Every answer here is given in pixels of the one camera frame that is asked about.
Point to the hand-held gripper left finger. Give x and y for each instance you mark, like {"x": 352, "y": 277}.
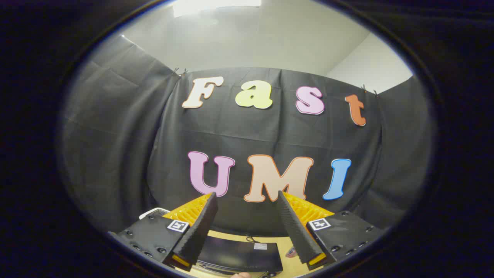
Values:
{"x": 200, "y": 227}

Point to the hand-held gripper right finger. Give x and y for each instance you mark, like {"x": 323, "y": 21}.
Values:
{"x": 295, "y": 231}

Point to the black toaster oven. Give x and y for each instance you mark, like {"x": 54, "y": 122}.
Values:
{"x": 235, "y": 255}

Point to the black binder clip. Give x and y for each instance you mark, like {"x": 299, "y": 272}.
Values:
{"x": 369, "y": 90}
{"x": 180, "y": 72}

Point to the white box appliance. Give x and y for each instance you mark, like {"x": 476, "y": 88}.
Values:
{"x": 154, "y": 211}

